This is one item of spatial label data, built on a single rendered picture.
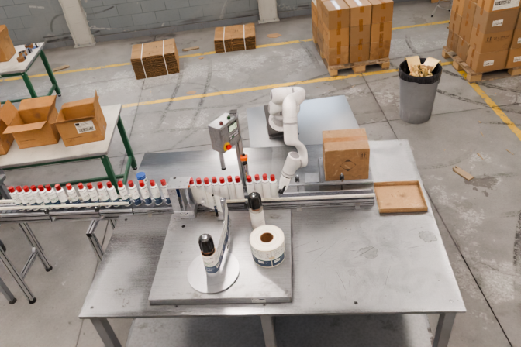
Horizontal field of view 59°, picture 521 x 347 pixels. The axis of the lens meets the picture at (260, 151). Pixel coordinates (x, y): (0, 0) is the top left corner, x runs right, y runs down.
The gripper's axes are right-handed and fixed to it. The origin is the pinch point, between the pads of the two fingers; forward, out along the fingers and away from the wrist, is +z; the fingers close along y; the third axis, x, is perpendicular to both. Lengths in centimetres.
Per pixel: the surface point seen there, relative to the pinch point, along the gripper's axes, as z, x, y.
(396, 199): -16, 75, 1
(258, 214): -5.5, -15.3, 31.8
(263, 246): -5, -11, 55
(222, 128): -38, -48, -1
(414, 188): -20, 88, -8
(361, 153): -31, 47, -19
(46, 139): 81, -194, -92
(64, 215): 62, -141, 5
